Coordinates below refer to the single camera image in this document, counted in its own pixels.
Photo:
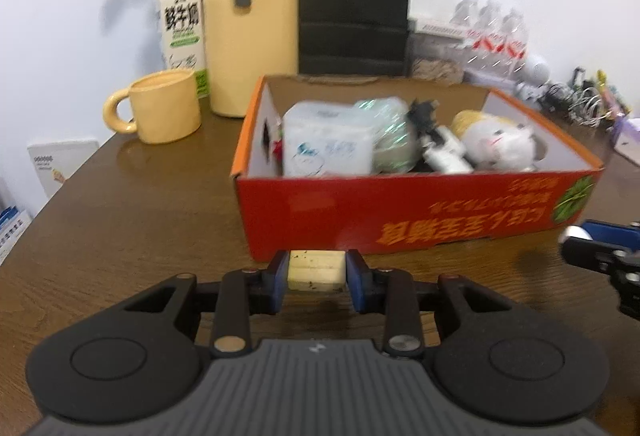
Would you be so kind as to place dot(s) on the white robot speaker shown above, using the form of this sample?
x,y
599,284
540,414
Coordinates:
x,y
535,69

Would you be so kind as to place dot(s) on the lilac white box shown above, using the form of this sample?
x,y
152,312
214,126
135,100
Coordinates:
x,y
629,141

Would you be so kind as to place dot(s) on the crumpled translucent plastic bag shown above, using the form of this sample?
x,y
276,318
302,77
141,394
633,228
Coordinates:
x,y
392,136

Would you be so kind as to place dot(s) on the white printed card box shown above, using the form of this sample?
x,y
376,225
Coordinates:
x,y
60,164

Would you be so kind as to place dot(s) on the red artificial rose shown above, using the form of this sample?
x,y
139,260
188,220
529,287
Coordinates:
x,y
278,150

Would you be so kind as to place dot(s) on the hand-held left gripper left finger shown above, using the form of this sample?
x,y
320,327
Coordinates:
x,y
279,283

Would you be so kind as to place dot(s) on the clear seed container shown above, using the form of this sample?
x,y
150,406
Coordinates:
x,y
435,66

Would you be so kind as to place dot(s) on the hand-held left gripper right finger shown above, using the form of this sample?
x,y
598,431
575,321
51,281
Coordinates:
x,y
356,283

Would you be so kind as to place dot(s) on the white milk carton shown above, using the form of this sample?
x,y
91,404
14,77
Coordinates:
x,y
182,26

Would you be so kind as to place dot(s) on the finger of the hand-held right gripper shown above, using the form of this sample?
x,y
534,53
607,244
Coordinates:
x,y
617,232
590,253

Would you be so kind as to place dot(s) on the blue white boxes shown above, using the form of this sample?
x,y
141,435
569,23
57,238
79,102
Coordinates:
x,y
12,231

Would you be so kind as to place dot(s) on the pale tin box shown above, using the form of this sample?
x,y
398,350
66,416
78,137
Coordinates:
x,y
487,77

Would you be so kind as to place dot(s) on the clear water bottle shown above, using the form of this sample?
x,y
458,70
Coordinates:
x,y
490,36
515,44
466,14

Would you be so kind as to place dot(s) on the yellow mug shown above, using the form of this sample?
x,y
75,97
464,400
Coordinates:
x,y
165,109

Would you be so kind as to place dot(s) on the white tissue pack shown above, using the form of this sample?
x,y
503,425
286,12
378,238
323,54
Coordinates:
x,y
325,141

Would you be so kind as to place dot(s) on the yellow thermos jug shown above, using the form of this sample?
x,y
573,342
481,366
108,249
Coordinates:
x,y
255,41

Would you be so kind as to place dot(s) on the yellow white plush toy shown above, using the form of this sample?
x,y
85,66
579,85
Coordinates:
x,y
500,144

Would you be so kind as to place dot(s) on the cream rectangular block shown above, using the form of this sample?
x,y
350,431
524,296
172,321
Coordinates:
x,y
315,271

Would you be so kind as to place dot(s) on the red cardboard box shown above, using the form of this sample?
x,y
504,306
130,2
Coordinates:
x,y
400,211

